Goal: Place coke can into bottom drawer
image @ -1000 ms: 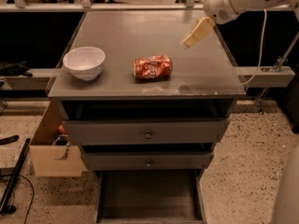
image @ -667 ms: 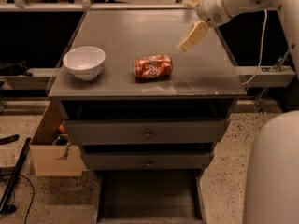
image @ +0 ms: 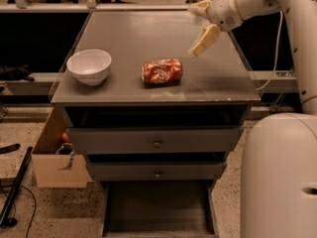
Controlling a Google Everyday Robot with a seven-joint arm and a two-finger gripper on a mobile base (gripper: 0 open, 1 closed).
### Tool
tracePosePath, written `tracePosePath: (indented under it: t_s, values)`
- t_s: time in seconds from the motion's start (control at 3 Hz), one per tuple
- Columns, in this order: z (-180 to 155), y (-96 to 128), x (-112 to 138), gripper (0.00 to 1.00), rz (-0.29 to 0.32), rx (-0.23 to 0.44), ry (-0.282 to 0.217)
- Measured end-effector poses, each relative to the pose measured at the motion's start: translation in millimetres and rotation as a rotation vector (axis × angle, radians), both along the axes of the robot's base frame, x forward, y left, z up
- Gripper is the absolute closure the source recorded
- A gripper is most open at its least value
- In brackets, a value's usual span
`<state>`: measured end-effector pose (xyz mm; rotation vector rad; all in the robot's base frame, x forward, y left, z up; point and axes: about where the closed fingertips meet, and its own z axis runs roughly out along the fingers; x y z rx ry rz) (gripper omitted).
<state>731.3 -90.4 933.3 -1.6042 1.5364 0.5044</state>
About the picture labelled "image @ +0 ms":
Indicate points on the black cloth on rail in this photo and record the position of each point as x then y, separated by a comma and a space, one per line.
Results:
15, 72

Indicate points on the white bowl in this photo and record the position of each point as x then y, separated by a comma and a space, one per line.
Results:
90, 67

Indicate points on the crushed red coke can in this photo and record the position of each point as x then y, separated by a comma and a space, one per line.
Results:
161, 71

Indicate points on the grey middle drawer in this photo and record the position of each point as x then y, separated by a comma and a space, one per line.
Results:
156, 171

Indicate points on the grey open bottom drawer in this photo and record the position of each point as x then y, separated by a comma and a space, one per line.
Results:
159, 209

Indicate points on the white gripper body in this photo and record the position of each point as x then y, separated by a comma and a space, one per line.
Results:
222, 11

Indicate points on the grey drawer cabinet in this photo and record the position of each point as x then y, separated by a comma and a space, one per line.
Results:
215, 90

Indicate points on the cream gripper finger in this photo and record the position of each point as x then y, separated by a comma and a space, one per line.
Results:
206, 38
200, 8

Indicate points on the cardboard box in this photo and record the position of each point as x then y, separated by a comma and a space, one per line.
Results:
52, 169

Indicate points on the orange ball in box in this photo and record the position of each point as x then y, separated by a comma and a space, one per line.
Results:
65, 138

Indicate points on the black flat tool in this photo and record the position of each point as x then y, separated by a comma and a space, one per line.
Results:
9, 149

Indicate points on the grey top drawer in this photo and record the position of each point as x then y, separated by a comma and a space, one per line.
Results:
145, 141

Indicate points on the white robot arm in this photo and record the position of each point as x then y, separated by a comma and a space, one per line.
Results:
279, 162

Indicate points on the black bar on floor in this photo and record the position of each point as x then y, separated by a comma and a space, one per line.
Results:
4, 214

